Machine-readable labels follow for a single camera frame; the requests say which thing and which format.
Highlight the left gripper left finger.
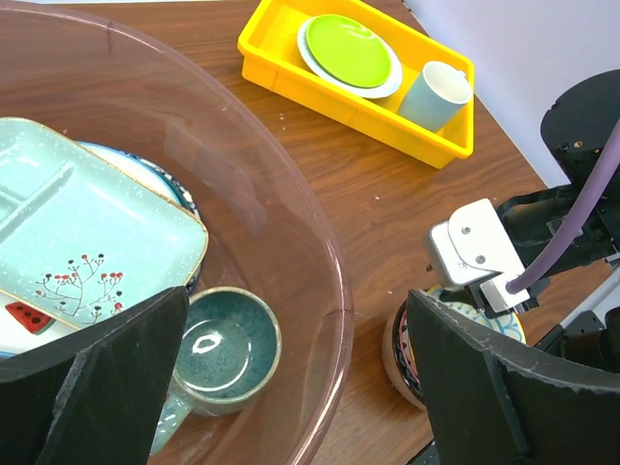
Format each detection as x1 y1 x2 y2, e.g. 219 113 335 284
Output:
1 287 189 464

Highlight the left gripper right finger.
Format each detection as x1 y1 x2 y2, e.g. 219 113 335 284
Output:
407 290 619 464

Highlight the yellow rimmed dark bowl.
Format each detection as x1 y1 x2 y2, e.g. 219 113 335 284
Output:
399 283 527 388

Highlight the teal glazed mug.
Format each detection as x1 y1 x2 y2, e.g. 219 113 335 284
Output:
150 286 282 455

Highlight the pale green rectangular dish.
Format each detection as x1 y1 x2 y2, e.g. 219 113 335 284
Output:
1 117 208 329

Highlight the blue floral plate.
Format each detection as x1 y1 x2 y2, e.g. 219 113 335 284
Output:
120 151 201 219

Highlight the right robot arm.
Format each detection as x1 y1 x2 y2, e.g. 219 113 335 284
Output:
497 70 619 373

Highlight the clear plastic bin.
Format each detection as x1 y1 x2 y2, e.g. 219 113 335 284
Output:
1 1 354 464

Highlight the brown bowl white inside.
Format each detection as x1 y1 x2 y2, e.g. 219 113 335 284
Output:
382 307 426 412

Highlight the light blue mug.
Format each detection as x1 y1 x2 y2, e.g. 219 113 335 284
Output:
397 61 474 133

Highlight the pale blue rimmed plate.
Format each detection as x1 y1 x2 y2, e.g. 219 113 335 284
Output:
296 16 403 99

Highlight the lime green plate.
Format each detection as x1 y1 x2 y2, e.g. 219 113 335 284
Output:
305 14 391 88

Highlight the yellow plastic tray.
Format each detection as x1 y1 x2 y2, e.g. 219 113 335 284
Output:
237 1 475 169

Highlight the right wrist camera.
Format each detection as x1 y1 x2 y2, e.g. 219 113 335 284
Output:
425 199 531 319

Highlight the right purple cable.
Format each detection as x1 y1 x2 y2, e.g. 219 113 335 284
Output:
506 115 620 295

